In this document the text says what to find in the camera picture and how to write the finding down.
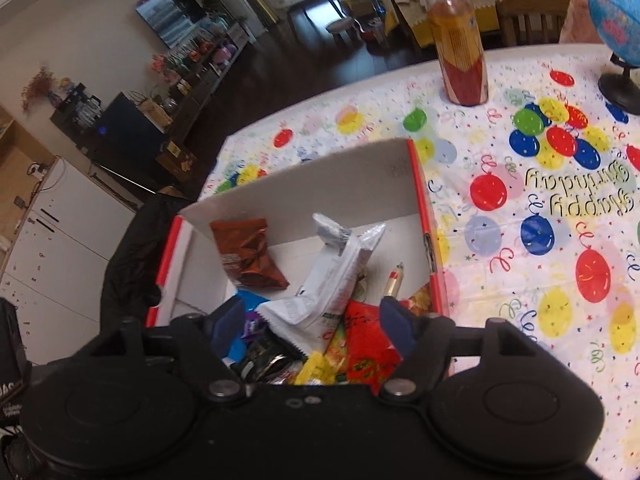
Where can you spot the blue cookie packet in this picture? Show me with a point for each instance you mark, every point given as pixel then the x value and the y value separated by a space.
pixel 250 300

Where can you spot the black appliance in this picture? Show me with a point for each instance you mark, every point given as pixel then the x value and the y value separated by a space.
pixel 125 130

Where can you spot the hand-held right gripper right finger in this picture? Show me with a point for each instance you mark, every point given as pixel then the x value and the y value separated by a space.
pixel 397 327

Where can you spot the low coffee table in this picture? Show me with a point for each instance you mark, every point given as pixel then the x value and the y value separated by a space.
pixel 325 0

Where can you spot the black jacket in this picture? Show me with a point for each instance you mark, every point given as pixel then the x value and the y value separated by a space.
pixel 135 250

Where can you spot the blue desk globe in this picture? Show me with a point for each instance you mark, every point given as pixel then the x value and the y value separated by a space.
pixel 617 20

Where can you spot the red chip bag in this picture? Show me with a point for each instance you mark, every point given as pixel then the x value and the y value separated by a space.
pixel 370 345

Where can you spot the white cabinet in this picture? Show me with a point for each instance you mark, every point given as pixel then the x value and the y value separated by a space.
pixel 60 260

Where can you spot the tan sausage stick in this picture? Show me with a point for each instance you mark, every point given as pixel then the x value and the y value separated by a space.
pixel 394 280

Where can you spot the balloon print tablecloth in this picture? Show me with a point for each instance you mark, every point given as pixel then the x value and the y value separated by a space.
pixel 500 260

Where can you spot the pink cloth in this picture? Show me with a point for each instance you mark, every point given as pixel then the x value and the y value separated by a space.
pixel 577 17

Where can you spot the yellow green snack packet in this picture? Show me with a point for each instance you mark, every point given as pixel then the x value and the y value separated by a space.
pixel 315 370

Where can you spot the wooden television cabinet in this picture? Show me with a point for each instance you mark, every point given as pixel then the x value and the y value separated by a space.
pixel 210 65

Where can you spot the dark red snack packet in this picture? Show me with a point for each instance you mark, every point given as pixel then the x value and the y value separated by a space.
pixel 247 252

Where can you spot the orange juice bottle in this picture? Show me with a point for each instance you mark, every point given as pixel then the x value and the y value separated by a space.
pixel 457 50

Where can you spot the brown paper bag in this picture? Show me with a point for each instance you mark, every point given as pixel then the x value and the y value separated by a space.
pixel 155 110

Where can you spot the dried flower decoration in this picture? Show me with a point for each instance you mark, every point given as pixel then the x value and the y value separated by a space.
pixel 37 87

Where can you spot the black cookie packet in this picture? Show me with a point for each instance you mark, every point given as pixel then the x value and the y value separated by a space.
pixel 262 357

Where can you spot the brown cardboard carton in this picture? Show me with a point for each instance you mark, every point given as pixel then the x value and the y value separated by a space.
pixel 180 157

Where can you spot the wooden chair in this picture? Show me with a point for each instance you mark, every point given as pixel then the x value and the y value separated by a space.
pixel 530 17

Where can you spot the flat screen television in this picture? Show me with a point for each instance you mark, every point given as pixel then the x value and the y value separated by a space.
pixel 170 15

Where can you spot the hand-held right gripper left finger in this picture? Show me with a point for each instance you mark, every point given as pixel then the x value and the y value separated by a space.
pixel 227 325

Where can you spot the red cardboard box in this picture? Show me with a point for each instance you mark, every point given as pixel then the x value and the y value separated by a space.
pixel 320 185

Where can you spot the white snack packet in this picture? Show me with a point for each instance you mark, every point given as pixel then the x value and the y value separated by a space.
pixel 330 285

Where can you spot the round wooden stool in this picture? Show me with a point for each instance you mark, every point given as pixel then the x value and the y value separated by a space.
pixel 340 25

